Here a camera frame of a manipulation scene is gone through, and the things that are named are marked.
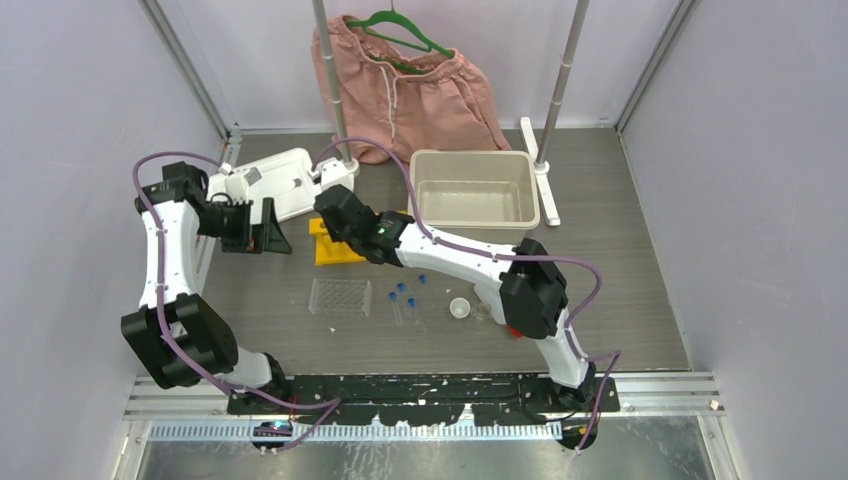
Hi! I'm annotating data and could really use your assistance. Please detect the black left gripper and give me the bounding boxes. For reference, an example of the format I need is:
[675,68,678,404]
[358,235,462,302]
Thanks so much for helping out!
[196,197,291,254]

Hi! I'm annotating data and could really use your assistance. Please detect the blue-capped small test tube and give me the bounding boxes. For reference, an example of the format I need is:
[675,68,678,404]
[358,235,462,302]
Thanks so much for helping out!
[388,291,403,326]

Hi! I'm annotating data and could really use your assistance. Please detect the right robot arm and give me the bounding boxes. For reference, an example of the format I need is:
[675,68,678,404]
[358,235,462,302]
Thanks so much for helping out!
[314,185,596,411]

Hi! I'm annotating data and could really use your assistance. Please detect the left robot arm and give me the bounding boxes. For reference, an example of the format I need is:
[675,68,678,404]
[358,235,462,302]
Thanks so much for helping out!
[120,161,292,413]

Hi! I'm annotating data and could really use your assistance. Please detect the yellow plastic test tube rack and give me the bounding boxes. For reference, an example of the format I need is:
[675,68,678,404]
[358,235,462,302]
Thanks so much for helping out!
[308,218,366,266]

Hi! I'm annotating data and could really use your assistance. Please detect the white plastic lid tray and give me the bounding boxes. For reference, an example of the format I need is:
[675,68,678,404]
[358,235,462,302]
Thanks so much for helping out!
[207,148,327,225]

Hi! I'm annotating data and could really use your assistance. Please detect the left metal rack pole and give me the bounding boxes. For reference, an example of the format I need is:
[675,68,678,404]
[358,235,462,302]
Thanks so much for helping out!
[311,0,360,188]

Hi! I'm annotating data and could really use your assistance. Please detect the metal rack pole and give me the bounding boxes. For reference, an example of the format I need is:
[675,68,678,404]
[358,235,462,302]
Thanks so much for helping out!
[311,0,360,188]
[519,0,591,227]

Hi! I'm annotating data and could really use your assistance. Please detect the clear acrylic tube rack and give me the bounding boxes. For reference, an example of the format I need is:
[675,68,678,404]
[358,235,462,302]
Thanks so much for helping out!
[308,278,373,316]

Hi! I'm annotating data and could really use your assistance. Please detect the beige plastic bin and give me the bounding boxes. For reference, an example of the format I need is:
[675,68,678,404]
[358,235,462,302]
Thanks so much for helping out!
[408,150,541,244]

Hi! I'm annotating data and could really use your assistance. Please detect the small white cup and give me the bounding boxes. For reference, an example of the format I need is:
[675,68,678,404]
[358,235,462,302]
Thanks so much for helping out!
[449,297,471,319]

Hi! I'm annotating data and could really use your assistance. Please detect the small clear glass beaker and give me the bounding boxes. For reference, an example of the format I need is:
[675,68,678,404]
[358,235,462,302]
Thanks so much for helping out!
[471,302,492,326]

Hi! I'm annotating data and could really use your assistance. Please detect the pink fabric shorts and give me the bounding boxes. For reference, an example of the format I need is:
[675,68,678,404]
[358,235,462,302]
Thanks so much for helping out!
[327,15,510,164]

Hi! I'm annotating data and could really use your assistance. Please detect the white plastic squeeze bottle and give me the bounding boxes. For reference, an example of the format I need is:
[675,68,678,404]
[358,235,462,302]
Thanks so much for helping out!
[506,325,523,338]

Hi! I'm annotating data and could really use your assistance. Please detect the right metal rack pole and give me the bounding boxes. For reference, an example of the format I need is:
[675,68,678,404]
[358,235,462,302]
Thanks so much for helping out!
[519,0,591,227]

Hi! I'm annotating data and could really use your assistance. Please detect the green clothes hanger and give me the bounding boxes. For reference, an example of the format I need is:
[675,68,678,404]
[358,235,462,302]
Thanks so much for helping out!
[344,7,455,60]

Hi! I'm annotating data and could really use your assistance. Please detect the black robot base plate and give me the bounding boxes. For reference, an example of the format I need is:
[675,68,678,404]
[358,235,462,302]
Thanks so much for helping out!
[227,373,620,427]

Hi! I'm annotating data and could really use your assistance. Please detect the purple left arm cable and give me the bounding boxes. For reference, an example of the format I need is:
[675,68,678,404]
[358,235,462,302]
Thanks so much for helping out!
[132,150,343,455]

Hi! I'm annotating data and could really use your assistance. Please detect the white slotted cable duct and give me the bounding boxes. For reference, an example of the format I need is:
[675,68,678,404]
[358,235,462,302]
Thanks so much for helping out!
[148,419,563,443]

